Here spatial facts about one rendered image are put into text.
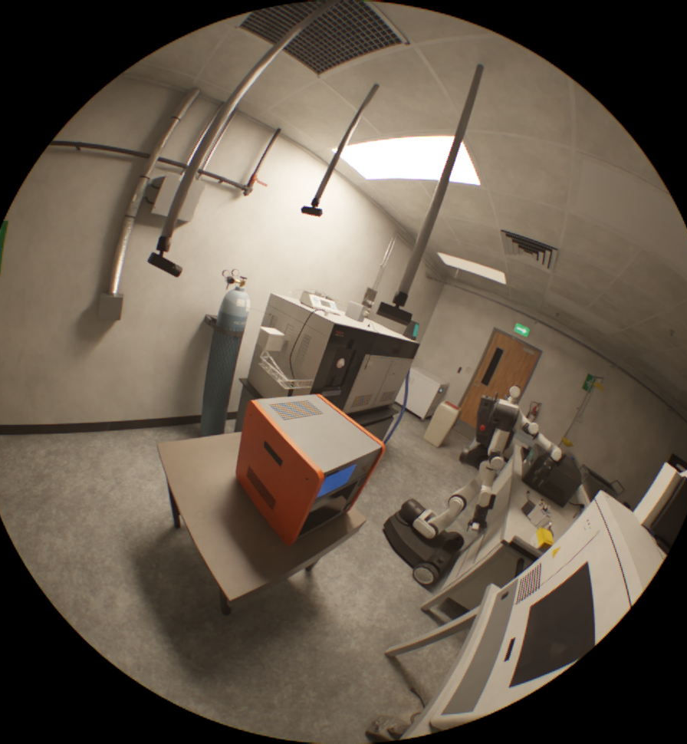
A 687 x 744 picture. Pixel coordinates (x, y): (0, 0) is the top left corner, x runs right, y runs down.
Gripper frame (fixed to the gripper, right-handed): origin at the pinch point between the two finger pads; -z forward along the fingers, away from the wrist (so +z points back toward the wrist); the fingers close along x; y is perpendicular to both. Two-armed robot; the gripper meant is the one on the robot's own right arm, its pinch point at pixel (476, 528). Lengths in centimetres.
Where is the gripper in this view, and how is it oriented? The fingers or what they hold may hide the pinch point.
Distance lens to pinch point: 176.7
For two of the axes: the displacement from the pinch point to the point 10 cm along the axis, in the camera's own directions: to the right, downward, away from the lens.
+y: 5.9, 0.1, 8.1
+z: 0.3, -10.0, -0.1
